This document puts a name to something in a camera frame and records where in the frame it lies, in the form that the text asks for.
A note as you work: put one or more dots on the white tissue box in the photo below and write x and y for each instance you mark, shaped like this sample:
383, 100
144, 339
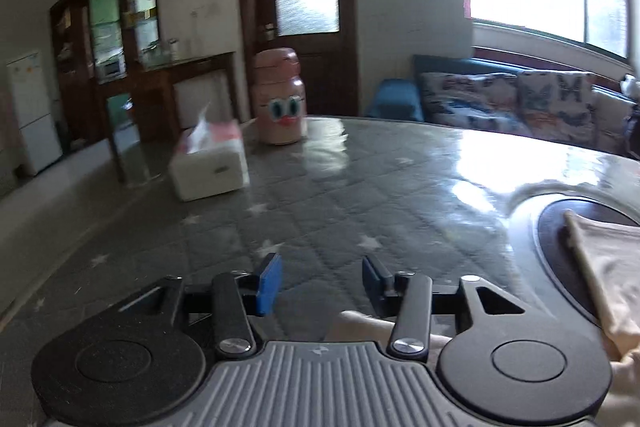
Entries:
209, 160

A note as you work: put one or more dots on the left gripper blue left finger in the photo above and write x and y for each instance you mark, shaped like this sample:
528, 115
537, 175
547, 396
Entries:
269, 280

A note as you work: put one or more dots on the white refrigerator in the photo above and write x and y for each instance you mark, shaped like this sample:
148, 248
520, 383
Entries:
32, 110

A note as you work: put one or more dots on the panda plush toy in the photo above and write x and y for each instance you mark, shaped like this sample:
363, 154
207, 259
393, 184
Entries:
630, 87

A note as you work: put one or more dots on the right butterfly print cushion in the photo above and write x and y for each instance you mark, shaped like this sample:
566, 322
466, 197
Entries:
558, 106

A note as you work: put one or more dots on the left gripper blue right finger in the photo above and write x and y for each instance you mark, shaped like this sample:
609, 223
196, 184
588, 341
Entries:
378, 283

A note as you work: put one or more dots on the cream white sweater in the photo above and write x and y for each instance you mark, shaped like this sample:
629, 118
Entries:
476, 354

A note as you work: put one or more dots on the left butterfly print cushion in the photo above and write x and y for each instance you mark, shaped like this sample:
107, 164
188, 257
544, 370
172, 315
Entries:
486, 102

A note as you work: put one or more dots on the grey quilted star tablecloth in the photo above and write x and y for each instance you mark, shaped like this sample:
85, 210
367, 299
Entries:
437, 200

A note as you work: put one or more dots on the dark wooden side table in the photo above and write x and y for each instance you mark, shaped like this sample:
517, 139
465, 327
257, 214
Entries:
163, 78

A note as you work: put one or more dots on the pink cartoon-face bottle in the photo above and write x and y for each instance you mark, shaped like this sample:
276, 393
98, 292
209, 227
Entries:
279, 97

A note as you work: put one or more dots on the butterfly print cushion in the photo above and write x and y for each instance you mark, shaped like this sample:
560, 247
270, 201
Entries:
486, 102
558, 106

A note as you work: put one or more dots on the round black induction cooktop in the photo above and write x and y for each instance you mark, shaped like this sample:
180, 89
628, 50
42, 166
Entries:
556, 247

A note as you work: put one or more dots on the blue sofa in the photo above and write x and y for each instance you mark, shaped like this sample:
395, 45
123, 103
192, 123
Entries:
400, 99

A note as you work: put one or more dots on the dark wooden display cabinet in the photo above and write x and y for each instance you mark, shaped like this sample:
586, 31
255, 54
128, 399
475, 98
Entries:
97, 41

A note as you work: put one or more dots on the plain grey cushion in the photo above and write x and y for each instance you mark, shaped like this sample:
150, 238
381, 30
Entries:
611, 114

